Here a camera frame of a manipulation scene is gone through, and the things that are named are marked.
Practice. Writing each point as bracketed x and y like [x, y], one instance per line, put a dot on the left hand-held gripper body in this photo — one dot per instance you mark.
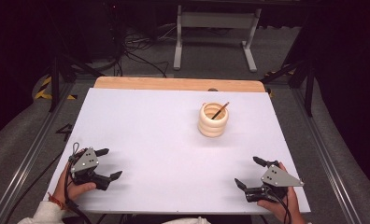
[85, 161]

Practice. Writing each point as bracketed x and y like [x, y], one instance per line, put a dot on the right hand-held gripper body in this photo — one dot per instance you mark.
[278, 178]

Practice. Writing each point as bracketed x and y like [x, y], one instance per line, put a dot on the ringed wooden pen holder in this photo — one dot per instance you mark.
[212, 129]

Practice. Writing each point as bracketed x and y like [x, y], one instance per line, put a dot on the black pencil with wooden end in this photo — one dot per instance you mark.
[220, 111]

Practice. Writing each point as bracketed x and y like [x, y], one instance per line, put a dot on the person's right hand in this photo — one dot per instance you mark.
[282, 210]

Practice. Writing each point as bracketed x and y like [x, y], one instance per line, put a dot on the person's left hand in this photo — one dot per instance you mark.
[66, 189]

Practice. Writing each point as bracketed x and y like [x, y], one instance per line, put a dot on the white board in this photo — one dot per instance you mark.
[161, 140]

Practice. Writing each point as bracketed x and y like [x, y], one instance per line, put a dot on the person's white clothing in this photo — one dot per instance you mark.
[189, 221]

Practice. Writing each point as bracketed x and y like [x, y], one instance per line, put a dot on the yellow and black floor tape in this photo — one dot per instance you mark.
[43, 91]

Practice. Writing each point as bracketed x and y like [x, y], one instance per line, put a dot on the black metal stand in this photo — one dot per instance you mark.
[309, 90]
[54, 84]

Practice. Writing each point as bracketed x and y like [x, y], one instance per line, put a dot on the wooden table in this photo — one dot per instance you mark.
[173, 84]

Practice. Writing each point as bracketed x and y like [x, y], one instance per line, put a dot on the white metal stand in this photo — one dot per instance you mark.
[216, 19]

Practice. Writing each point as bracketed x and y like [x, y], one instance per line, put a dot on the aluminium rail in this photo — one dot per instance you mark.
[24, 168]
[323, 155]

